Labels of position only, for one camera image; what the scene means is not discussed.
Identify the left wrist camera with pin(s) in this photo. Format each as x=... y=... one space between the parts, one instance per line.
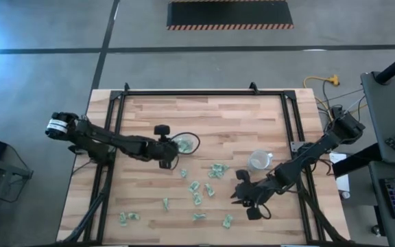
x=162 y=130

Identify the grey metal stand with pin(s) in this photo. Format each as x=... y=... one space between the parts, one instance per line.
x=5 y=166

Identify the black remote controller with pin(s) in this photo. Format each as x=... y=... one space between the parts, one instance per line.
x=393 y=143

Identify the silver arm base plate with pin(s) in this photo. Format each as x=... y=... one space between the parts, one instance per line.
x=297 y=146

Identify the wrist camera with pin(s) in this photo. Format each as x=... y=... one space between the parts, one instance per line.
x=162 y=130
x=254 y=213

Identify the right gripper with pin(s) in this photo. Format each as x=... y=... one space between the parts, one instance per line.
x=261 y=193

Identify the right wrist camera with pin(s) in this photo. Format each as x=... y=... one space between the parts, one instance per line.
x=254 y=213

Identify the black metal table frame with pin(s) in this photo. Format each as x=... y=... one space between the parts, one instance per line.
x=201 y=92

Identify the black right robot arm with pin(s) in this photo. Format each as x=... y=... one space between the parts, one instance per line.
x=307 y=151

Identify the grey office desk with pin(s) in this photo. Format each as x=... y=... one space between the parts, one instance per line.
x=379 y=223
x=386 y=113

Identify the black desk beam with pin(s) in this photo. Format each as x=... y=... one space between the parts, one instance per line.
x=355 y=161

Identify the small white round cap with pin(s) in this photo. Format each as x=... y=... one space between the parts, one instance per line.
x=345 y=195

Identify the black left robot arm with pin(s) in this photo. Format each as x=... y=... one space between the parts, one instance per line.
x=98 y=137

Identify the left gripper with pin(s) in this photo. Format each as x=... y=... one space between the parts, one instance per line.
x=166 y=151

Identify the heap of green sweetener packets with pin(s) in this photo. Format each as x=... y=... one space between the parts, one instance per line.
x=184 y=147

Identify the white paper sheet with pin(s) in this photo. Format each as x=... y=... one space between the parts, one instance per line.
x=344 y=183

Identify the green white sweetener packet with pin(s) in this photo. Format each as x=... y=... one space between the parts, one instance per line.
x=199 y=216
x=134 y=216
x=194 y=186
x=214 y=174
x=165 y=203
x=123 y=218
x=214 y=167
x=224 y=168
x=227 y=221
x=197 y=198
x=183 y=173
x=209 y=189

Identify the black hazard-striped floor mat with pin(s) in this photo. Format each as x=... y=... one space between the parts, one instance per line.
x=230 y=13

